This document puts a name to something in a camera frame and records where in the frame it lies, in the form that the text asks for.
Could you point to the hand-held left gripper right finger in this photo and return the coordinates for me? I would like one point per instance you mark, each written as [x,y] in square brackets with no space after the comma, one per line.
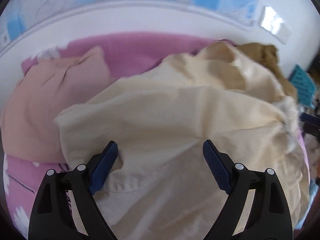
[216,166]

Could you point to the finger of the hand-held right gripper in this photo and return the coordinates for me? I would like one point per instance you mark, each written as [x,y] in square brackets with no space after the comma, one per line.
[311,126]

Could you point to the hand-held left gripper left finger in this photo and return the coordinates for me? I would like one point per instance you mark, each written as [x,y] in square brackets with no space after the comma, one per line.
[105,165]

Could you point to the cream shirt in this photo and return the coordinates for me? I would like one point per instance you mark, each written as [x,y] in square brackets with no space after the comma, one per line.
[175,110]

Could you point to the teal plastic storage rack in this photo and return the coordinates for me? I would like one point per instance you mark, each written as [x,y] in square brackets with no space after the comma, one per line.
[302,82]

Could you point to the peach folded garment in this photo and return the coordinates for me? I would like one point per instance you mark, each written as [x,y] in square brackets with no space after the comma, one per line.
[45,100]

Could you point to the pink daisy print blanket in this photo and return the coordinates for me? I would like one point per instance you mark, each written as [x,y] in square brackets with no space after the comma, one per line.
[140,47]

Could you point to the white wall socket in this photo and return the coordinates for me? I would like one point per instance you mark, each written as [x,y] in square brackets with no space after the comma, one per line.
[273,23]

